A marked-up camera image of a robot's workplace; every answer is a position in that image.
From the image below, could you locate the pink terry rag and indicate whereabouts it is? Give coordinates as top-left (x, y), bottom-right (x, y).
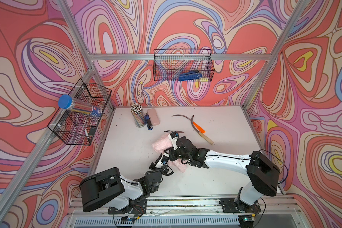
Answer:
top-left (152, 132), bottom-right (187, 173)

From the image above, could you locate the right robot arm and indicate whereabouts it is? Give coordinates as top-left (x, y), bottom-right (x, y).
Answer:
top-left (164, 136), bottom-right (280, 206)

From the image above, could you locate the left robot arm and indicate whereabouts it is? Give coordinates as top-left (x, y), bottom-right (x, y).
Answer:
top-left (79, 163), bottom-right (174, 212)

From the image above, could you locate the pink eraser block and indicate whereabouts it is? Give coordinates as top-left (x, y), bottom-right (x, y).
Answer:
top-left (147, 108), bottom-right (160, 126)

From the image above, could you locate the blue black stapler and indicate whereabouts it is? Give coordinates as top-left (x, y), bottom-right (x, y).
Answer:
top-left (144, 114), bottom-right (153, 130)

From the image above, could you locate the pencil cup on table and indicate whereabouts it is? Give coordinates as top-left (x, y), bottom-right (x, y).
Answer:
top-left (130, 103), bottom-right (146, 128)

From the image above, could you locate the blue tool in basket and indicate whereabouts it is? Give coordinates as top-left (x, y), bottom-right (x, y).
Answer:
top-left (178, 70), bottom-right (202, 81)

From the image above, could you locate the blue capped pencil tube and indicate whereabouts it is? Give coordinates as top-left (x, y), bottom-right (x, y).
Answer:
top-left (58, 95), bottom-right (102, 118)

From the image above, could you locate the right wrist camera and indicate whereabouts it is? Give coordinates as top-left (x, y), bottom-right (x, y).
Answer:
top-left (168, 131), bottom-right (179, 150)

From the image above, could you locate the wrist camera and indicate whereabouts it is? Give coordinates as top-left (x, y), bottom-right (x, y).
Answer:
top-left (155, 154), bottom-right (169, 169)
top-left (168, 131), bottom-right (179, 150)

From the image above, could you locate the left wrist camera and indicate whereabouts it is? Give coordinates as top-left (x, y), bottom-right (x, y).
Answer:
top-left (155, 154), bottom-right (169, 169)

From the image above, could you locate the orange handled sickle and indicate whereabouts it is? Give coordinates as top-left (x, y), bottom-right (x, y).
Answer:
top-left (171, 114), bottom-right (206, 135)

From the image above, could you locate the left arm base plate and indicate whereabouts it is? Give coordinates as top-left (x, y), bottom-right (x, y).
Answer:
top-left (108, 199), bottom-right (147, 216)

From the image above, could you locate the aluminium front rail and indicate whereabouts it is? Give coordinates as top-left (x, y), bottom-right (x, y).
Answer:
top-left (63, 194), bottom-right (309, 228)

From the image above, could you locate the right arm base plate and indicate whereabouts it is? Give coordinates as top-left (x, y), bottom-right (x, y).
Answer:
top-left (219, 198), bottom-right (261, 214)

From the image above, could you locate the back wire basket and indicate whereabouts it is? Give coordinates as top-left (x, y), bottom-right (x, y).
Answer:
top-left (153, 47), bottom-right (215, 82)

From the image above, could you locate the wire basket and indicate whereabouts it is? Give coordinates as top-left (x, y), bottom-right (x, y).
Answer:
top-left (153, 47), bottom-right (215, 82)
top-left (48, 79), bottom-right (112, 145)

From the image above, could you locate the left wire basket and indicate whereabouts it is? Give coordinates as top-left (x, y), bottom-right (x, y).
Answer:
top-left (48, 79), bottom-right (112, 145)

